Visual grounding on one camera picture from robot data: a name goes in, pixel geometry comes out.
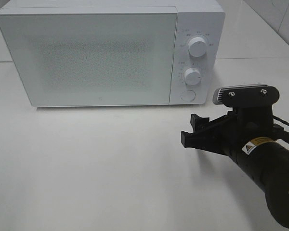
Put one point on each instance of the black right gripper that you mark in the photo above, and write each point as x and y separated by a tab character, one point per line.
243	133

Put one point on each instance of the white round door button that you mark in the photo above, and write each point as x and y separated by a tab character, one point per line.
188	95

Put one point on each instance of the white microwave knob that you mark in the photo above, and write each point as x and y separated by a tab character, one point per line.
192	76
197	46

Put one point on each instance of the white microwave door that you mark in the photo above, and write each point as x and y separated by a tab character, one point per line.
92	60

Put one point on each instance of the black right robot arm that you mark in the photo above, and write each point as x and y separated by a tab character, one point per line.
272	177

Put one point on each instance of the white microwave oven body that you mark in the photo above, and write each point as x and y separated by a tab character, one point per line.
194	18

